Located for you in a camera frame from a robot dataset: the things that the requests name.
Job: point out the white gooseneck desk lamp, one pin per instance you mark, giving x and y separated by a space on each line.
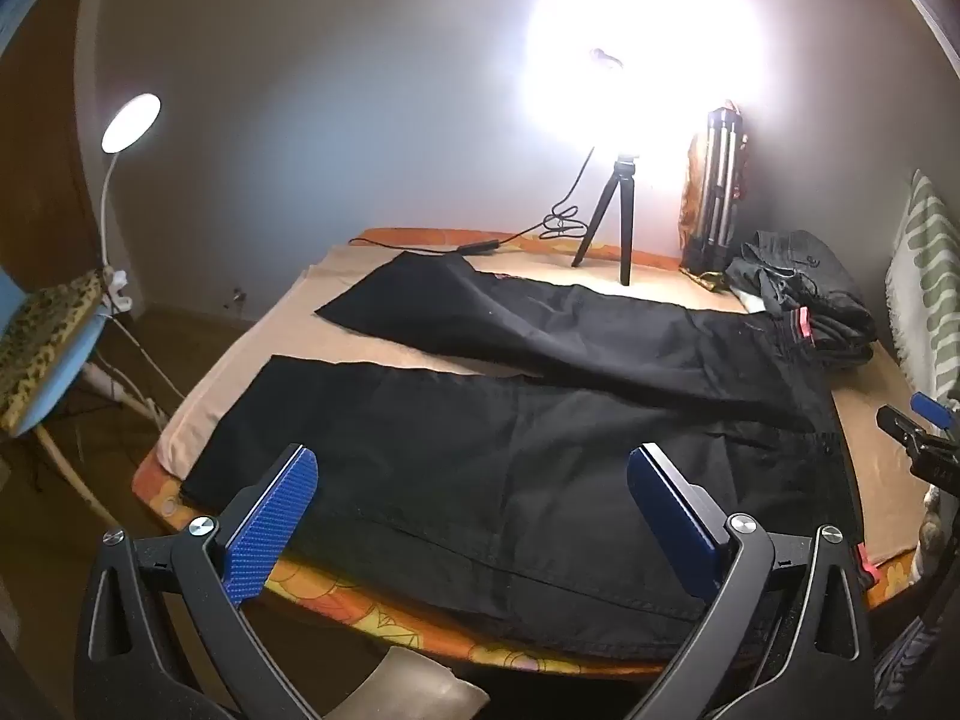
131 120

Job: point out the black pants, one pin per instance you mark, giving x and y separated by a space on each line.
487 450

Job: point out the pile of dark clothes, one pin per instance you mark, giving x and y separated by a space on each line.
825 285

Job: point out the folded silver tripod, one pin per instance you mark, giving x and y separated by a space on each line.
716 180

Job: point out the light blue chair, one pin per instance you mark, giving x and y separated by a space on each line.
71 367

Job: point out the pale beige object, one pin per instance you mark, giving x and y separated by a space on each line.
412 686

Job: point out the leopard print cushion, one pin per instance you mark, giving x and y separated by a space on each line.
45 337

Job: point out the wooden door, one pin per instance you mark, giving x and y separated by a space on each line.
37 165

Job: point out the white cloth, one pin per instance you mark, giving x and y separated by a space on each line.
752 301

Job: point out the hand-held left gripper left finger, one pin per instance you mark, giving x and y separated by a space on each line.
270 525

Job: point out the beige blanket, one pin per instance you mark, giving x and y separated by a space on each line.
247 360

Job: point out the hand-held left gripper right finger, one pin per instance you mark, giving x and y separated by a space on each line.
667 510

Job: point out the green and white towel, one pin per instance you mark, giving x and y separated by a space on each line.
926 255

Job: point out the person's zebra print clothing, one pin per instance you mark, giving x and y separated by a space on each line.
919 667

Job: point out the bed with orange floral sheet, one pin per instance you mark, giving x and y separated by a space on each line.
360 600

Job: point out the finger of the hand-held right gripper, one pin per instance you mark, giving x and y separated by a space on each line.
919 442
931 409

